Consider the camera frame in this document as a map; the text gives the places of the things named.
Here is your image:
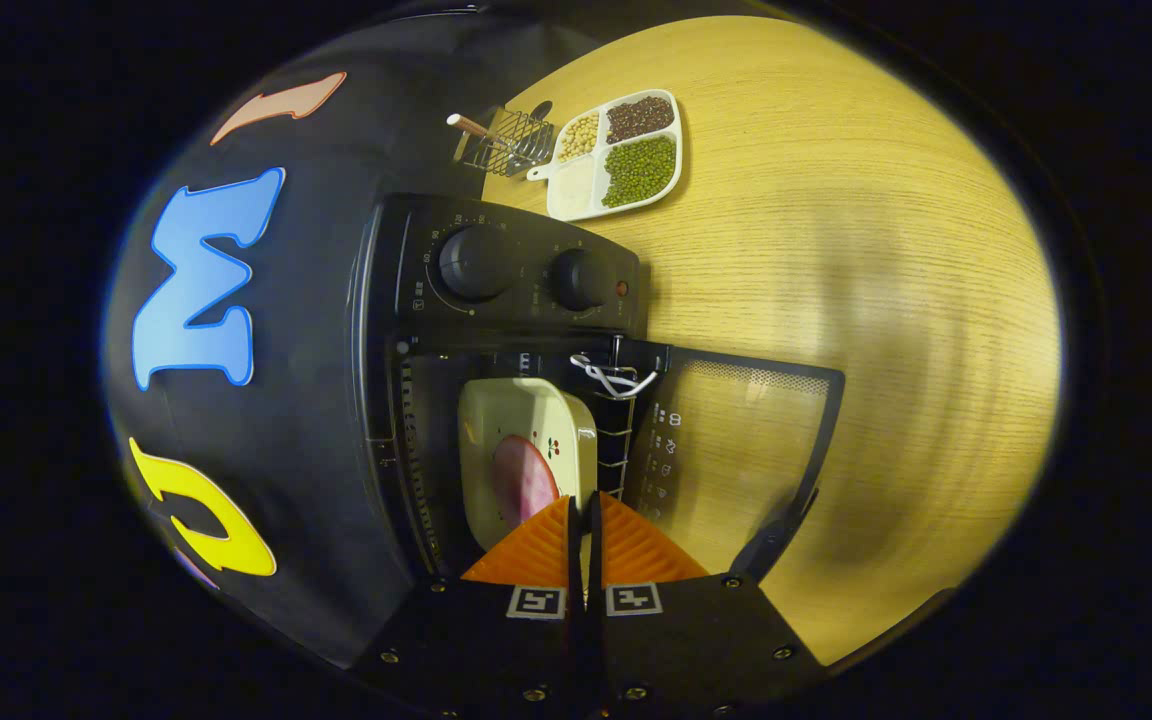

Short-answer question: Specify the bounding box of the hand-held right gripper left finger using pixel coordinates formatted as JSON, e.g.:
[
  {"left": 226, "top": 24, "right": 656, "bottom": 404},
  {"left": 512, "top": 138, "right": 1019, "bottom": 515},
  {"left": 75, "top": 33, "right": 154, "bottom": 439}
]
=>
[{"left": 351, "top": 494, "right": 585, "bottom": 720}]

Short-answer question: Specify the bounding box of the green mung beans pile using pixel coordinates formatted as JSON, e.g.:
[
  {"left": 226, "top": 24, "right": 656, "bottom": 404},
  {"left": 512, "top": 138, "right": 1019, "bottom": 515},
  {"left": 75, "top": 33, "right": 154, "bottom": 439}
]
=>
[{"left": 602, "top": 135, "right": 678, "bottom": 209}]

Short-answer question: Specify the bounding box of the black electric oven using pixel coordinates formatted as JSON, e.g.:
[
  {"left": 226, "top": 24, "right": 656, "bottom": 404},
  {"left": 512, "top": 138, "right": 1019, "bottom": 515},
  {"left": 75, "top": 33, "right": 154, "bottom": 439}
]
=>
[{"left": 351, "top": 193, "right": 847, "bottom": 601}]

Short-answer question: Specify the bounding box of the white divided tray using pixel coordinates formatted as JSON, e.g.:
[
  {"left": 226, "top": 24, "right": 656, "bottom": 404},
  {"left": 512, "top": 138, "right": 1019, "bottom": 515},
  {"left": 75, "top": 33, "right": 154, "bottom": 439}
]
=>
[{"left": 526, "top": 88, "right": 684, "bottom": 223}]

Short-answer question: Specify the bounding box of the white cord loop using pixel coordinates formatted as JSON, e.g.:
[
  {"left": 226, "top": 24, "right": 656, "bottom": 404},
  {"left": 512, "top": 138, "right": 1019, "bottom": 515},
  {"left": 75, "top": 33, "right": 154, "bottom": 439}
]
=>
[{"left": 569, "top": 352, "right": 659, "bottom": 399}]

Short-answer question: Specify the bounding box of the pink ham slice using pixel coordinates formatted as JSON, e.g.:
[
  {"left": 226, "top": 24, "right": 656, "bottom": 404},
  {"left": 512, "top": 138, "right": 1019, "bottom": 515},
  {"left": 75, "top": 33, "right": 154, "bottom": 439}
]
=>
[{"left": 492, "top": 434, "right": 561, "bottom": 531}]

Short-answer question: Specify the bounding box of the yellow soybeans pile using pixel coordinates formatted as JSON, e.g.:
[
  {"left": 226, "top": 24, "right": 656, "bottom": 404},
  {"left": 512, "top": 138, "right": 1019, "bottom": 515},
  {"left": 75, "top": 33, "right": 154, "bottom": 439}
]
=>
[{"left": 558, "top": 111, "right": 601, "bottom": 163}]

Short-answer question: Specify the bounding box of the dark red beans pile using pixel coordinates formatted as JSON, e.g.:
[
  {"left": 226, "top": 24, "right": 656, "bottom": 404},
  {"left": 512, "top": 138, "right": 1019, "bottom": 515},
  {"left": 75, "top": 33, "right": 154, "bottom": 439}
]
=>
[{"left": 605, "top": 95, "right": 676, "bottom": 144}]

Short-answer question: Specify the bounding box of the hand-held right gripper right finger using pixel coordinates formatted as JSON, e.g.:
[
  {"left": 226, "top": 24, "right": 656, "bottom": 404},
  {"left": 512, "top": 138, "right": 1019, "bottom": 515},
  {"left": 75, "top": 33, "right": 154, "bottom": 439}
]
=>
[{"left": 586, "top": 490, "right": 827, "bottom": 720}]

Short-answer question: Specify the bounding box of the cream square plate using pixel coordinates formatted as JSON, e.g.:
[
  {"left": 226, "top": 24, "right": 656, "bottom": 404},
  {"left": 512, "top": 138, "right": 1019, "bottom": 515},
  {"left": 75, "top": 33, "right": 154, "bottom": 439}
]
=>
[{"left": 458, "top": 377, "right": 599, "bottom": 553}]

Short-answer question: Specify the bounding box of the metal wire holder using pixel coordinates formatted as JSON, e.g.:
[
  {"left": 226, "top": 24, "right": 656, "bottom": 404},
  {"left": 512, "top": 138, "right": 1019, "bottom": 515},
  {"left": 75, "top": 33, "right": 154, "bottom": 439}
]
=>
[{"left": 453, "top": 105, "right": 557, "bottom": 178}]

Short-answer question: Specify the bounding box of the wooden-handled utensil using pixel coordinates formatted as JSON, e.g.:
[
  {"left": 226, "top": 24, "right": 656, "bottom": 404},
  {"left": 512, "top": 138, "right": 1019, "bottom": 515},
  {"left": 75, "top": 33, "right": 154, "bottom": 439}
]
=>
[{"left": 446, "top": 113, "right": 517, "bottom": 151}]

